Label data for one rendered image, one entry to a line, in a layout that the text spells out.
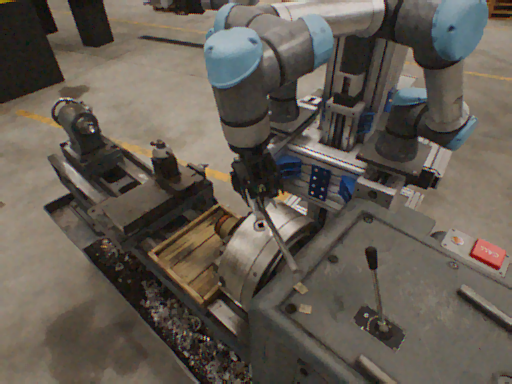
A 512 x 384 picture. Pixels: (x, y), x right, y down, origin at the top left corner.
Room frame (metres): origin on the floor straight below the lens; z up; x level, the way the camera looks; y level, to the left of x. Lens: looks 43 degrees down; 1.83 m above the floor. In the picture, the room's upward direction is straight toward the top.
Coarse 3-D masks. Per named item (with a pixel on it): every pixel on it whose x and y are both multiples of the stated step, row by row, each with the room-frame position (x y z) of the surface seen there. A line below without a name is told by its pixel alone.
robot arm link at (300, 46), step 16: (272, 16) 0.53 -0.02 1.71; (304, 16) 0.51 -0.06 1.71; (320, 16) 0.51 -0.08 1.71; (256, 32) 0.51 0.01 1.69; (272, 32) 0.47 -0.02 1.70; (288, 32) 0.47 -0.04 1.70; (304, 32) 0.47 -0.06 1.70; (320, 32) 0.48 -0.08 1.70; (272, 48) 0.44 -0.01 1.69; (288, 48) 0.44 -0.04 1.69; (304, 48) 0.45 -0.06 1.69; (320, 48) 0.47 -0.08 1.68; (288, 64) 0.43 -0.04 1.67; (304, 64) 0.45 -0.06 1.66; (320, 64) 0.48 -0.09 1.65; (288, 80) 0.44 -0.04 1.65
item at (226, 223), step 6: (222, 216) 0.68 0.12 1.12; (228, 216) 0.68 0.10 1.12; (234, 216) 0.69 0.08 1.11; (216, 222) 0.67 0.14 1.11; (222, 222) 0.66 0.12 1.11; (228, 222) 0.65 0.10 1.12; (234, 222) 0.65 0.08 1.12; (216, 228) 0.65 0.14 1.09; (222, 228) 0.64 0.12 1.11; (228, 228) 0.63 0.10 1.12; (234, 228) 0.64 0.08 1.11; (222, 234) 0.63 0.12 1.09; (228, 234) 0.62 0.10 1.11
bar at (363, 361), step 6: (360, 360) 0.20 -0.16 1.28; (366, 360) 0.20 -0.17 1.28; (360, 366) 0.19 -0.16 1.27; (366, 366) 0.19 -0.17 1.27; (372, 366) 0.19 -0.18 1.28; (378, 366) 0.19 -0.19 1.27; (366, 372) 0.18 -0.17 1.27; (372, 372) 0.18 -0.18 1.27; (378, 372) 0.18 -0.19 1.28; (384, 372) 0.18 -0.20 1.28; (378, 378) 0.17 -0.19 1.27; (384, 378) 0.17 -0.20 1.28; (390, 378) 0.17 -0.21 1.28
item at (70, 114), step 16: (64, 112) 1.33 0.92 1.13; (80, 112) 1.31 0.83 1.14; (64, 128) 1.33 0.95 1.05; (80, 128) 1.27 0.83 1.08; (96, 128) 1.29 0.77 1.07; (64, 144) 1.38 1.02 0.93; (80, 144) 1.28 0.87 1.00; (96, 144) 1.33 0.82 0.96; (112, 144) 1.37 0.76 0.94; (80, 160) 1.23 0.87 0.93; (96, 160) 1.24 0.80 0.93; (112, 160) 1.29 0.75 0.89
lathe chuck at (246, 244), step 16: (272, 208) 0.60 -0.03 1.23; (288, 208) 0.62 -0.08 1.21; (240, 240) 0.51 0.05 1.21; (256, 240) 0.50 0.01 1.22; (224, 256) 0.49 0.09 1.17; (240, 256) 0.47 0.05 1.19; (256, 256) 0.46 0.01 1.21; (224, 272) 0.46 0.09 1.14; (240, 272) 0.44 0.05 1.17; (224, 288) 0.46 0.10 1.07; (240, 288) 0.42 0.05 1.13; (240, 304) 0.42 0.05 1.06
